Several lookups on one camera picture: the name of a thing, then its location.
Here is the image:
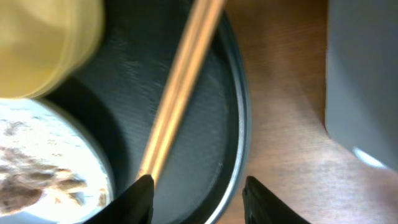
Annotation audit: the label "grey dishwasher rack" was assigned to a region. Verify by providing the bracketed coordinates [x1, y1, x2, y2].
[325, 0, 397, 170]

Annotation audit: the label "wooden chopstick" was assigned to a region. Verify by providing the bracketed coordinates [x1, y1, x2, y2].
[149, 0, 226, 187]
[136, 0, 215, 181]

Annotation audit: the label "food scraps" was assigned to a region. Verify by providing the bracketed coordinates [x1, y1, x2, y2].
[1, 119, 111, 215]

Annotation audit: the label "black round tray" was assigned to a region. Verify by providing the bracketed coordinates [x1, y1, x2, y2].
[47, 0, 250, 223]

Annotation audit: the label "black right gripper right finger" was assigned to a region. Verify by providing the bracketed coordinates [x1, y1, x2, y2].
[242, 176, 310, 224]

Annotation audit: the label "yellow bowl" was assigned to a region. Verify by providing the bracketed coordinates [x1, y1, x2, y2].
[1, 0, 105, 99]

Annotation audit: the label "grey plate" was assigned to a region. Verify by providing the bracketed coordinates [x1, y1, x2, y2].
[1, 99, 114, 223]

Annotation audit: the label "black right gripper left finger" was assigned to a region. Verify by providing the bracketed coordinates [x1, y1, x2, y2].
[84, 175, 154, 224]

